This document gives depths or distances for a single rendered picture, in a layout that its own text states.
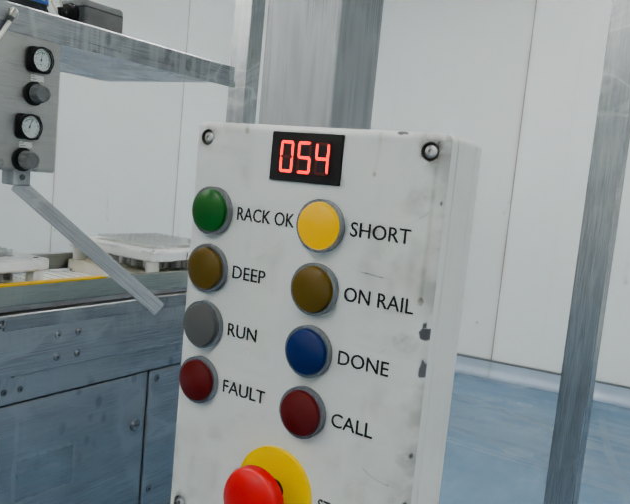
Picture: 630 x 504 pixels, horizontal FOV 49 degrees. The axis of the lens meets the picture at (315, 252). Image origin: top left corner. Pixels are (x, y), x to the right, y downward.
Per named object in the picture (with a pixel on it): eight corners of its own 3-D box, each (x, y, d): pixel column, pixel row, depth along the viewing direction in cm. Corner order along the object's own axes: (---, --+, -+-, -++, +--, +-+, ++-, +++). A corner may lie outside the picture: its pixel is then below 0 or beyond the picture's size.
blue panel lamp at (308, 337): (320, 382, 38) (325, 333, 38) (280, 371, 40) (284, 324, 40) (328, 379, 39) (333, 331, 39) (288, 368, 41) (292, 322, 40)
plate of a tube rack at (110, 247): (152, 263, 131) (153, 252, 131) (68, 246, 144) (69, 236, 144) (235, 257, 152) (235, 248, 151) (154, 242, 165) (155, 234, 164)
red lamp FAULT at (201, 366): (206, 408, 43) (210, 364, 43) (174, 397, 44) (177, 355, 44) (215, 405, 44) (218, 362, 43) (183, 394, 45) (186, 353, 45)
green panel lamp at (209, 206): (221, 235, 42) (224, 190, 42) (187, 230, 43) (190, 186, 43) (229, 235, 43) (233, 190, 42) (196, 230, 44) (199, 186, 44)
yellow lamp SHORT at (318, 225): (333, 254, 38) (338, 203, 37) (291, 247, 39) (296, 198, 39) (340, 253, 38) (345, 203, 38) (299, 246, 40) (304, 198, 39)
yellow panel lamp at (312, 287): (327, 318, 38) (331, 269, 38) (286, 309, 39) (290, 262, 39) (334, 317, 39) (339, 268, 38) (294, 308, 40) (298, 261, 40)
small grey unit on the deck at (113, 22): (69, 31, 113) (72, -8, 113) (43, 32, 117) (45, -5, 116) (126, 46, 123) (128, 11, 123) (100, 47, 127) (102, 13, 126)
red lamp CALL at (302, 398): (314, 444, 39) (319, 397, 38) (274, 431, 40) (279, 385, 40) (322, 441, 39) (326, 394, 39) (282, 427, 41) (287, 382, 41)
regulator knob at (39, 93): (33, 104, 97) (34, 72, 96) (22, 103, 98) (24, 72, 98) (53, 107, 100) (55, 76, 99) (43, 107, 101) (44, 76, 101)
